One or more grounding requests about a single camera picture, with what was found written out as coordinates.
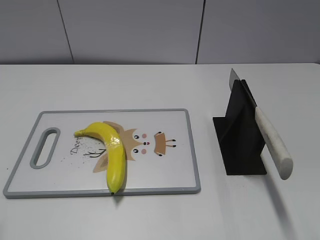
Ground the yellow plastic banana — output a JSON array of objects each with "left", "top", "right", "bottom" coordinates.
[{"left": 74, "top": 122, "right": 127, "bottom": 194}]

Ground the knife with white handle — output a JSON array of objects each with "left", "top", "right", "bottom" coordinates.
[{"left": 229, "top": 69, "right": 294, "bottom": 180}]

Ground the white grey-rimmed cutting board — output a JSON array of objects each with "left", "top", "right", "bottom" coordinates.
[{"left": 3, "top": 108, "right": 201, "bottom": 199}]

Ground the black knife stand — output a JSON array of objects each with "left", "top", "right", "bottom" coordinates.
[{"left": 212, "top": 79, "right": 267, "bottom": 176}]

